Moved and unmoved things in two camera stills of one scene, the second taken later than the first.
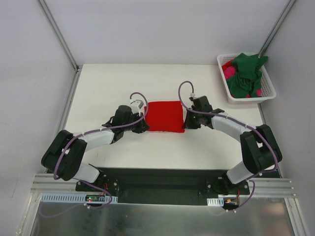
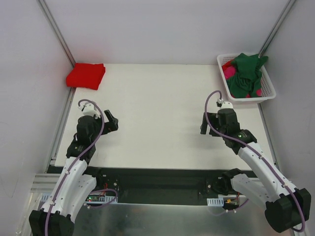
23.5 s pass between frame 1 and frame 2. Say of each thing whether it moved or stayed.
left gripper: moved
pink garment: stayed
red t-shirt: moved
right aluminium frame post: stayed
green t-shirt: stayed
